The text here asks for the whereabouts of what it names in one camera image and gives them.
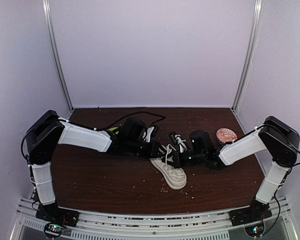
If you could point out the aluminium frame post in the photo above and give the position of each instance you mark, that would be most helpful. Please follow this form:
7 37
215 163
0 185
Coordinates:
55 53
251 47

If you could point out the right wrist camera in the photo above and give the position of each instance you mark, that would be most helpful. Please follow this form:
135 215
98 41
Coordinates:
178 140

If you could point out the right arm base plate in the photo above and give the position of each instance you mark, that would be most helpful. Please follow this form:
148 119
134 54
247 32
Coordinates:
249 215

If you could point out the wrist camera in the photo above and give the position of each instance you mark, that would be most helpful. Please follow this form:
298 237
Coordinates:
149 133
178 140

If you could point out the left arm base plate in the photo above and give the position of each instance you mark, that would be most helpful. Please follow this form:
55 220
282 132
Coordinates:
54 214

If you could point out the aluminium front rail base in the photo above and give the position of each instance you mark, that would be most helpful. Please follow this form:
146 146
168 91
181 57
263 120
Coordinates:
209 225

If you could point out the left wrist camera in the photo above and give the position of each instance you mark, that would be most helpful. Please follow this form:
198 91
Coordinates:
149 133

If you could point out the right aluminium frame post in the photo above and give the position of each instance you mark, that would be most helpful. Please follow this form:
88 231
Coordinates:
251 47

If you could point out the green bowl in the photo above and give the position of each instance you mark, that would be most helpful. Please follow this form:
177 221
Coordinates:
114 130

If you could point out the white lace sneaker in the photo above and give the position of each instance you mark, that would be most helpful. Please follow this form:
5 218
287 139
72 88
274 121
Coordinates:
175 178

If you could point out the red white patterned bowl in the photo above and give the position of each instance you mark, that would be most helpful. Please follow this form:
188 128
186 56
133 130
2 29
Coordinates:
225 135

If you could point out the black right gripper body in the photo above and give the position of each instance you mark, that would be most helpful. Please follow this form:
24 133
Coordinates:
198 158

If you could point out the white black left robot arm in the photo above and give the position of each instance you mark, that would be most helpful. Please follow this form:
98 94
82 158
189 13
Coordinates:
50 130

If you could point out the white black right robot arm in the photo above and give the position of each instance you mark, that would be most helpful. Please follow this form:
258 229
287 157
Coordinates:
277 139

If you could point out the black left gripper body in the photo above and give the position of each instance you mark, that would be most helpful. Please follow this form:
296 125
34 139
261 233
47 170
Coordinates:
134 147

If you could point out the left aluminium frame post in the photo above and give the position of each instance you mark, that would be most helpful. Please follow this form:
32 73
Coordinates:
55 53

